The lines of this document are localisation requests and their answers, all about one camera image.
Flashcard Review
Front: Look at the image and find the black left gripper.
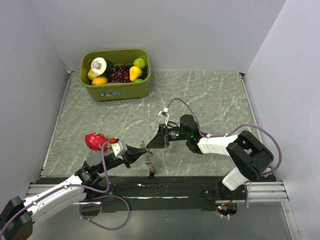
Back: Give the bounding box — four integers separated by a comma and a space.
96, 143, 146, 174

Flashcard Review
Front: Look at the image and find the yellow pear toy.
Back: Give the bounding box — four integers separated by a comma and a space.
129, 66, 143, 82

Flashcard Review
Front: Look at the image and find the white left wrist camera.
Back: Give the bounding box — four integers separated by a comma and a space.
109, 138, 128, 160

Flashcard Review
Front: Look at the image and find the red dragon fruit toy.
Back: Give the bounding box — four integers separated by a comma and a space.
84, 132, 110, 151

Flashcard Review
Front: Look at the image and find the white black cylinder toy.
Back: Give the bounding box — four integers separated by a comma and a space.
90, 57, 116, 77

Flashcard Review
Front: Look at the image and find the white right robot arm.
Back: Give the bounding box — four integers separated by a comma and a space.
146, 114, 274, 200

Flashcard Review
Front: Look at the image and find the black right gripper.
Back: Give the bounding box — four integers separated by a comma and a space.
146, 123, 190, 149

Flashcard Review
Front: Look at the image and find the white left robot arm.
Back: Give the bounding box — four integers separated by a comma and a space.
0, 143, 148, 240

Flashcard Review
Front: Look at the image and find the green apple toy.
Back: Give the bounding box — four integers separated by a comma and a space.
133, 57, 147, 70

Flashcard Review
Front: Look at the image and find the olive green plastic tub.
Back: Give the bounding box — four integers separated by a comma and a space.
79, 48, 151, 102

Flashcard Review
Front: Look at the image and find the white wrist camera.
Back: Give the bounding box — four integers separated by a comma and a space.
158, 107, 170, 126
109, 138, 128, 160

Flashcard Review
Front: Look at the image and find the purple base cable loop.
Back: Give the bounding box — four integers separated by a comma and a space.
78, 194, 131, 230

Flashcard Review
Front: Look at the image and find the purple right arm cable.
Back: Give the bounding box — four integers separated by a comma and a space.
166, 98, 283, 176

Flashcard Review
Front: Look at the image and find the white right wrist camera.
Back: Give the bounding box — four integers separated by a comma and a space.
158, 107, 170, 126

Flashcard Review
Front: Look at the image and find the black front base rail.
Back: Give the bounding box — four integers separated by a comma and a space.
37, 175, 248, 213

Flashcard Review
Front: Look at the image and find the dark red grape bunch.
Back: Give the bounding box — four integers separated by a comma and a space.
107, 64, 148, 83

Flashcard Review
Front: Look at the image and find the yellow lemon toy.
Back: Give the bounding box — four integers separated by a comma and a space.
92, 76, 108, 86

